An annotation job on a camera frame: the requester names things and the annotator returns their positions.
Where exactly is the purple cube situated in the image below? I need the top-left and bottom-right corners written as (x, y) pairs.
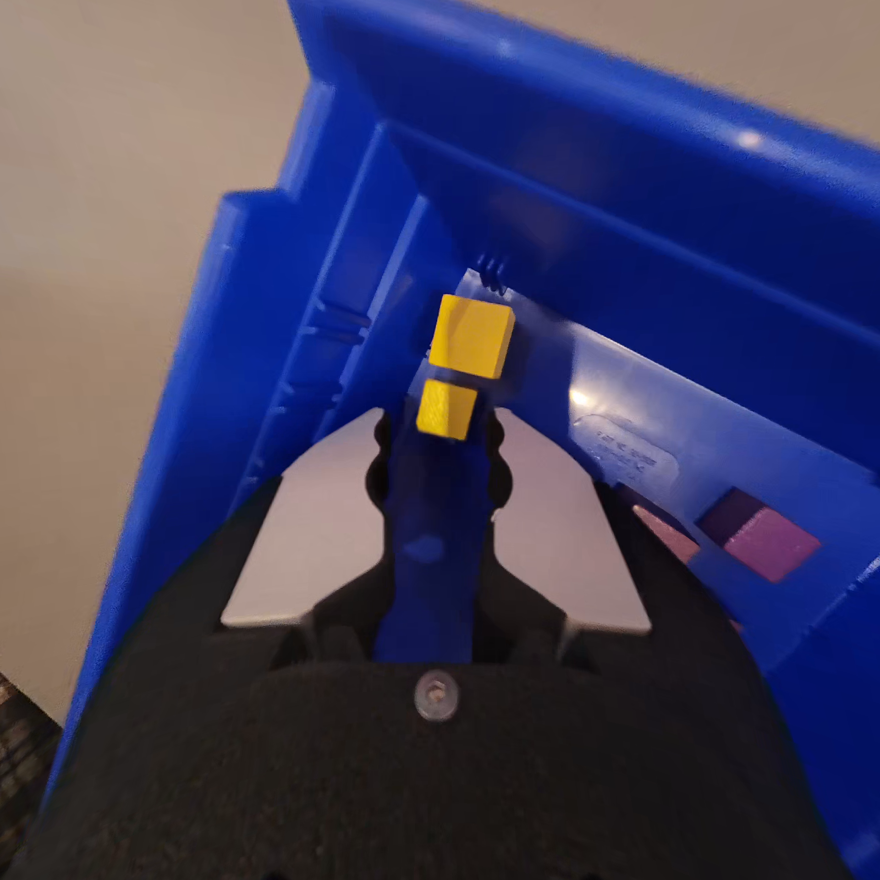
top-left (631, 504), bottom-right (702, 566)
top-left (698, 487), bottom-right (822, 584)

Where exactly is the blue plastic bin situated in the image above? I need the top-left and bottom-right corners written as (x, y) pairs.
top-left (41, 0), bottom-right (880, 880)

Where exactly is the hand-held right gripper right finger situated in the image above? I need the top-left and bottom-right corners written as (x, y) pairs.
top-left (473, 407), bottom-right (654, 650)

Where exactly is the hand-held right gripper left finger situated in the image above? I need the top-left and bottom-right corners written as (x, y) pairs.
top-left (220, 407), bottom-right (400, 650)

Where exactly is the yellow cube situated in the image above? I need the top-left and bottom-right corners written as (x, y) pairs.
top-left (416, 380), bottom-right (479, 441)
top-left (426, 294), bottom-right (517, 380)

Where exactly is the person's plaid shirt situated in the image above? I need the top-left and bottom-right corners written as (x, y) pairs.
top-left (0, 674), bottom-right (63, 860)

